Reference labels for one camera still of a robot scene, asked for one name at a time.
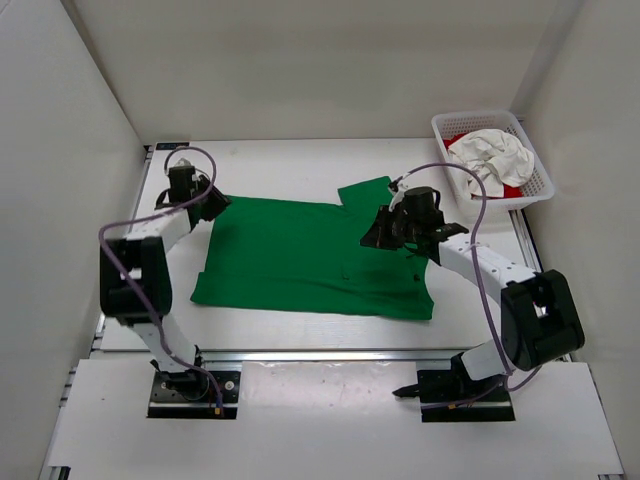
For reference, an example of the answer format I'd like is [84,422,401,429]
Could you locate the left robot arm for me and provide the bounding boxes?
[98,159,231,400]

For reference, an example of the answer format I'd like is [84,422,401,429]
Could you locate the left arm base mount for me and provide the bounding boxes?
[147,360,241,420]

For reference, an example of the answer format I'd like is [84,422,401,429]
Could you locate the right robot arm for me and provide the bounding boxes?
[360,187,585,400]

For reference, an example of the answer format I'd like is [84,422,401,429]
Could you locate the white plastic mesh basket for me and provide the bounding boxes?
[431,110,555,215]

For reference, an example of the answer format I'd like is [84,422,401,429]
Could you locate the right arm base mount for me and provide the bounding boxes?
[392,354,515,423]

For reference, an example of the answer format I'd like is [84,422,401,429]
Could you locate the small dark label sticker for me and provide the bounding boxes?
[155,142,190,151]

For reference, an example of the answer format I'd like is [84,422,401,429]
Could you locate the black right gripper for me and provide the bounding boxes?
[360,207,421,253]

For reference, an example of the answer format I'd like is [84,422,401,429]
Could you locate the aluminium front rail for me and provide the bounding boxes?
[92,347,571,365]

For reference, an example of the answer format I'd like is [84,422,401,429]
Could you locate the red t shirt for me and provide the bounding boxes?
[448,132,524,199]

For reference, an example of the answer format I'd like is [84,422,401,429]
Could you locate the white t shirt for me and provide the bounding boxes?
[446,127,536,200]

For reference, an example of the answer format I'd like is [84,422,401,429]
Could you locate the green polo t shirt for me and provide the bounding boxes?
[190,177,434,321]

